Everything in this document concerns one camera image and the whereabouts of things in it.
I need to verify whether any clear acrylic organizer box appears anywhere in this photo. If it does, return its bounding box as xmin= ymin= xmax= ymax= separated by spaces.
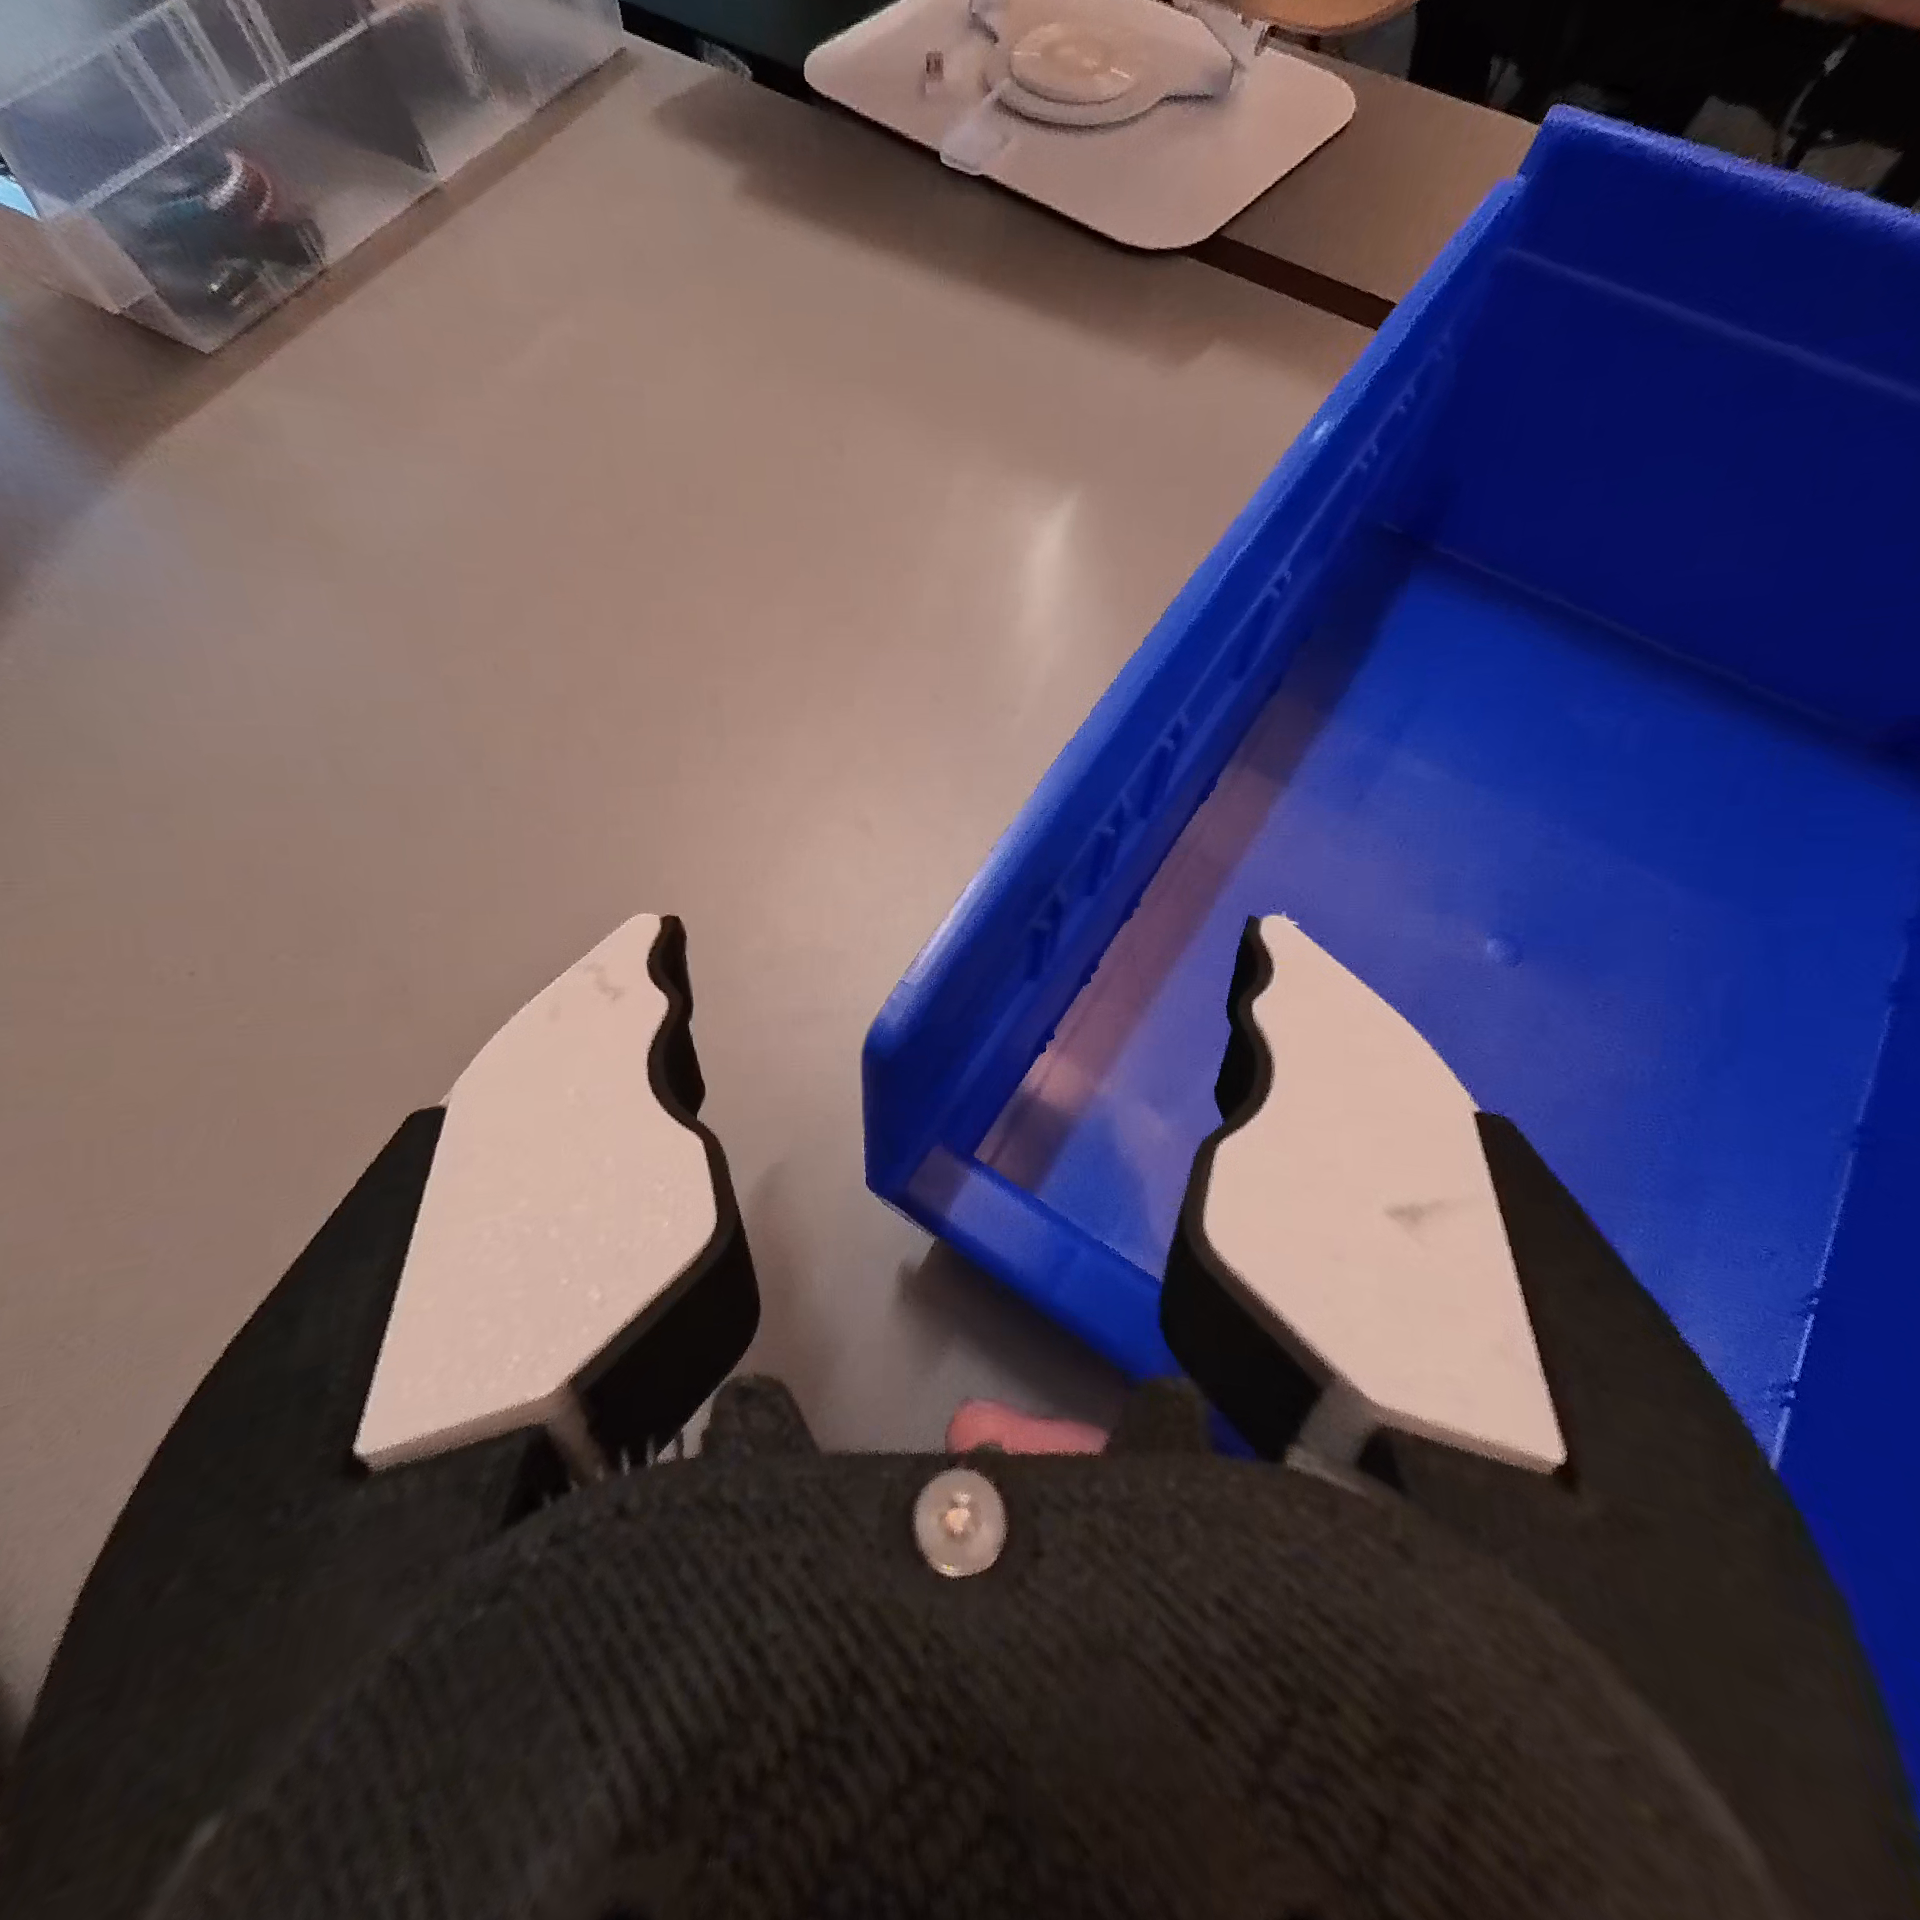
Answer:
xmin=0 ymin=0 xmax=628 ymax=354

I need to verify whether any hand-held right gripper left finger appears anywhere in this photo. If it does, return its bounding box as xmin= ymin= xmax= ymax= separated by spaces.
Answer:
xmin=353 ymin=911 xmax=762 ymax=1482

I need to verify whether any round white cable reel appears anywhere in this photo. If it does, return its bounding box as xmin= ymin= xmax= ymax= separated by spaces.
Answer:
xmin=941 ymin=0 xmax=1260 ymax=167

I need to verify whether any blue braided usb cable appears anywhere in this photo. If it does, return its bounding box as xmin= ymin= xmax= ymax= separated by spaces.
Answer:
xmin=142 ymin=141 xmax=331 ymax=309

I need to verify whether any small pink object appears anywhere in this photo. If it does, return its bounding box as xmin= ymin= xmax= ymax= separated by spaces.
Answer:
xmin=948 ymin=1399 xmax=1115 ymax=1460

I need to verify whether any blue plastic storage bin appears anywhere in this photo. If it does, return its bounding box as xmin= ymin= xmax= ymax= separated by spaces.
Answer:
xmin=862 ymin=104 xmax=1920 ymax=1770

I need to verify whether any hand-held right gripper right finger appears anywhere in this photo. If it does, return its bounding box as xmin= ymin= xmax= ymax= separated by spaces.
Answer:
xmin=1158 ymin=911 xmax=1572 ymax=1482

